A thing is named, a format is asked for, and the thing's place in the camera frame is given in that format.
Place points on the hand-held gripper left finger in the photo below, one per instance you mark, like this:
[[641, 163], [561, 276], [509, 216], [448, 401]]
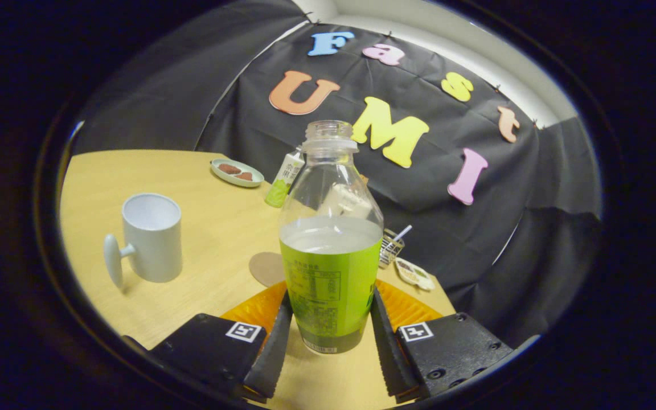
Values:
[[274, 353]]

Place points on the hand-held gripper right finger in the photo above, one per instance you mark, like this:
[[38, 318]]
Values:
[[388, 353]]

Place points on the round brown coaster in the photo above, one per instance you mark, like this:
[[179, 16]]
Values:
[[265, 269]]

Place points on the clear juice bottle green label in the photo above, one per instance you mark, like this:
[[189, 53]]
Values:
[[331, 285]]

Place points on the slim bottle green label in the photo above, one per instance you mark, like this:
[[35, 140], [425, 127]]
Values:
[[282, 182]]

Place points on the white divided dish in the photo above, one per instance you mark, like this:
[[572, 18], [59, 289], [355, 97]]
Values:
[[416, 274]]

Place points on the pale drinking straw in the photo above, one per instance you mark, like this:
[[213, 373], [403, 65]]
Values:
[[402, 233]]

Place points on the wooden table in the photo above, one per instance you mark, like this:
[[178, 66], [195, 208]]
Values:
[[214, 228]]

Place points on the brown food piece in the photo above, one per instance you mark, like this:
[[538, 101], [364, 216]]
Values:
[[229, 168], [244, 176]]

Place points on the pale green plate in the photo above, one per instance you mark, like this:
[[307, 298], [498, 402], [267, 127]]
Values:
[[231, 177]]

